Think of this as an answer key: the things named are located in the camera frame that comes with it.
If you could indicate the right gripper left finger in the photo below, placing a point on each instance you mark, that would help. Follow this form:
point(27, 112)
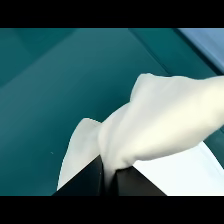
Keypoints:
point(83, 183)

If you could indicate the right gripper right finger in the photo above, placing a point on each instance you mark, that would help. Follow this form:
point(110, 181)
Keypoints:
point(138, 183)

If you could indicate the cream shirt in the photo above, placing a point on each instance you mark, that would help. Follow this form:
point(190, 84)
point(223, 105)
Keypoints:
point(160, 126)

